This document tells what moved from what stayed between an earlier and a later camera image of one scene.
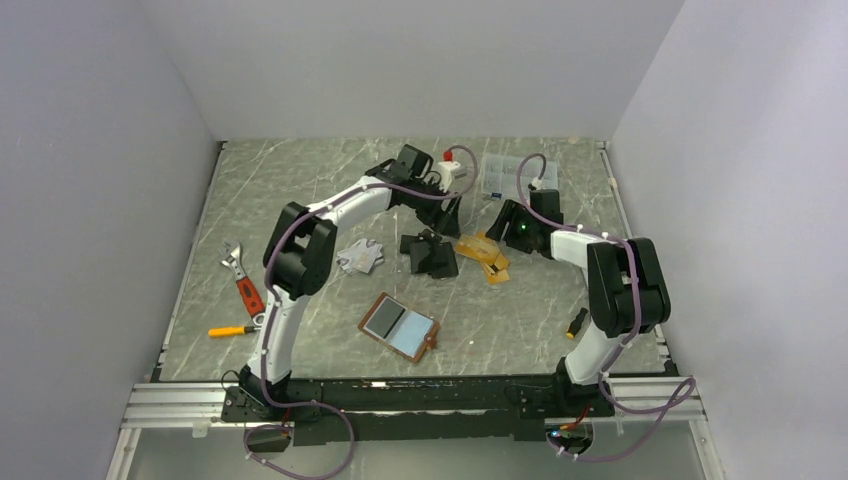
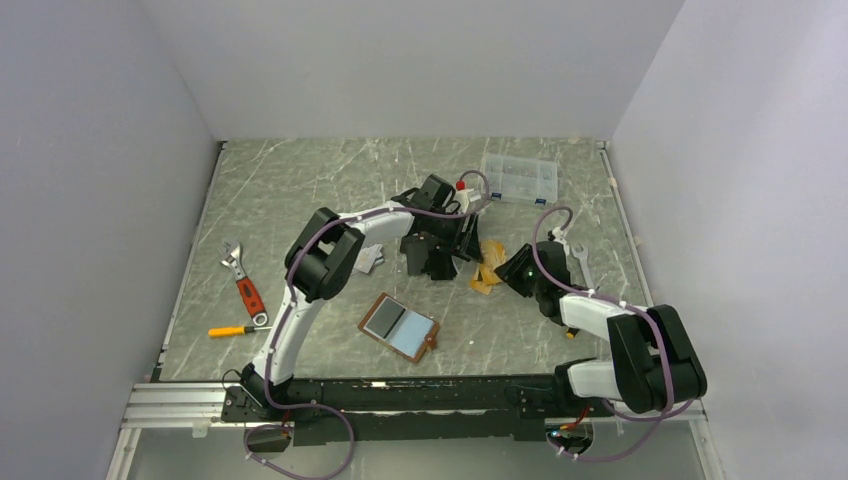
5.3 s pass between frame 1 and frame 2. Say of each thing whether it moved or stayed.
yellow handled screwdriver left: stayed
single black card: stayed
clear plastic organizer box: stayed
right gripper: moved
